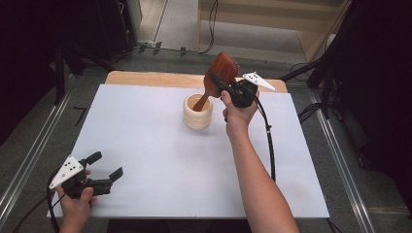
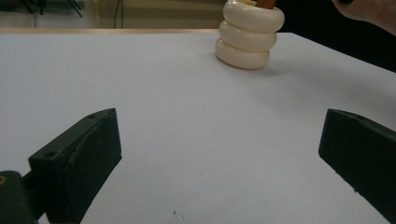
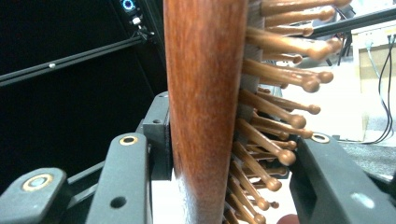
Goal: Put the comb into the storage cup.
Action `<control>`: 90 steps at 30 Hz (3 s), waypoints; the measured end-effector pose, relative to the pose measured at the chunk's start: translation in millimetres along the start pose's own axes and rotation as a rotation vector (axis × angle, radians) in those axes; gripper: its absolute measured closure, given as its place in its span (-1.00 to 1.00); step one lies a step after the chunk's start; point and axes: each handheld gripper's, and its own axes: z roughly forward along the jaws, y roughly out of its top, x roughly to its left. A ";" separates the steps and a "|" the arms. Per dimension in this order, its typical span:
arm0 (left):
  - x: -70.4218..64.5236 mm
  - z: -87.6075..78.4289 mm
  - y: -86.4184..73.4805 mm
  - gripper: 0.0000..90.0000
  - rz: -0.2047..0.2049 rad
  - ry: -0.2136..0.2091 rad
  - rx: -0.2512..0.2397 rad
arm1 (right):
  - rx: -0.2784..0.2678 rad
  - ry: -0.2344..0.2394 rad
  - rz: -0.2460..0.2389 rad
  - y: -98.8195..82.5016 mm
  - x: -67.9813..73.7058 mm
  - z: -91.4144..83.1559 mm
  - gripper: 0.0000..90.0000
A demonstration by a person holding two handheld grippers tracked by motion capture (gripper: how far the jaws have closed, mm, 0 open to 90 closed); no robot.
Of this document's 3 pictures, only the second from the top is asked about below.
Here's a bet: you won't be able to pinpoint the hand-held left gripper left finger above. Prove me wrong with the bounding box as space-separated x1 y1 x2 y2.
27 107 123 224

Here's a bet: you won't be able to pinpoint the black stand feet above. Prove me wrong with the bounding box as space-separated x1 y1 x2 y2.
18 0 85 19

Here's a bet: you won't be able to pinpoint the cream ribbed cup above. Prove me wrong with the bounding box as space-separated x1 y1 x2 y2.
214 0 286 71

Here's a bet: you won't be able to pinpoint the white board sheet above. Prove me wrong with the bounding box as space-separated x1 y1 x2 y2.
0 32 396 224

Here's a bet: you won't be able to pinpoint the hanging black cable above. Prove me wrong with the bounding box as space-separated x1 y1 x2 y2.
112 0 124 30

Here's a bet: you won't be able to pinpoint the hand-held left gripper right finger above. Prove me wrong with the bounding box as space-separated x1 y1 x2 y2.
318 107 396 224

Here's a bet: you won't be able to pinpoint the light wooden cabinet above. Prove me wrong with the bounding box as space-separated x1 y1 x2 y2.
96 0 230 30

